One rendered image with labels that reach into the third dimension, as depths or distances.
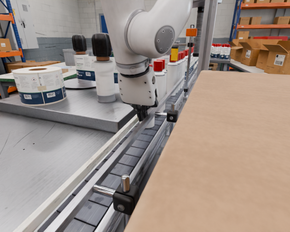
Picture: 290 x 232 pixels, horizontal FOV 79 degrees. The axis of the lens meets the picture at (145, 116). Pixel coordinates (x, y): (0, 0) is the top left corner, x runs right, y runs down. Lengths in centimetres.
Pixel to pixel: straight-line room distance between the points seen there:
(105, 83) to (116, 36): 46
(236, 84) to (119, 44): 27
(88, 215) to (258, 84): 31
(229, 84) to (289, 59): 220
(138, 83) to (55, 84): 55
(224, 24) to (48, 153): 831
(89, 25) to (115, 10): 891
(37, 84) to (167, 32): 68
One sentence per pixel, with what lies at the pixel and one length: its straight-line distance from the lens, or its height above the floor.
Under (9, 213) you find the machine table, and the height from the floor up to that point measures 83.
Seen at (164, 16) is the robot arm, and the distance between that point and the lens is 33.
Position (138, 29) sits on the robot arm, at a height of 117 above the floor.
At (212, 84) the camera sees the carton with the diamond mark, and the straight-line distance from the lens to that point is 16.
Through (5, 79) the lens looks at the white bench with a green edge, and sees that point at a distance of 223.
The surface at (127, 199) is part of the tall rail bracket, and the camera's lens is 25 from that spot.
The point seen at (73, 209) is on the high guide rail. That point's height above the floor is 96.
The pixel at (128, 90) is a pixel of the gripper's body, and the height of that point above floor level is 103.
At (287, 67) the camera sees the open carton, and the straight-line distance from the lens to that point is 238.
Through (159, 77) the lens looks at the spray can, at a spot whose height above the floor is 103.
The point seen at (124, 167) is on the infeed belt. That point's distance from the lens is 43.
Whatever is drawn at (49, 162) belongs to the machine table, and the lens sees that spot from 59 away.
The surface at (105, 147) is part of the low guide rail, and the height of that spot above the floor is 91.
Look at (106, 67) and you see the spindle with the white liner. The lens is 81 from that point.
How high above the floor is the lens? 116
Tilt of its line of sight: 24 degrees down
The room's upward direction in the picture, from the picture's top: straight up
